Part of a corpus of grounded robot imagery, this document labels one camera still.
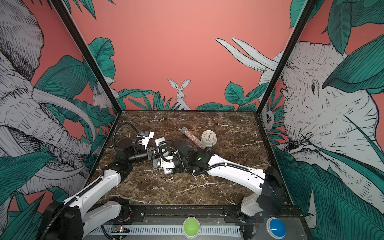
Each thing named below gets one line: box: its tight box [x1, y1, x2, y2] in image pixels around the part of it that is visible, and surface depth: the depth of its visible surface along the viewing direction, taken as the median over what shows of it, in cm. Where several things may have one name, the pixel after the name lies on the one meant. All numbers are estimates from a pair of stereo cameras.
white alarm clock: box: [200, 130, 217, 147], surface depth 102 cm
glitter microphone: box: [181, 127, 207, 150], surface depth 106 cm
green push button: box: [182, 216, 201, 239], surface depth 71 cm
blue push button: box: [266, 217, 287, 240], surface depth 71 cm
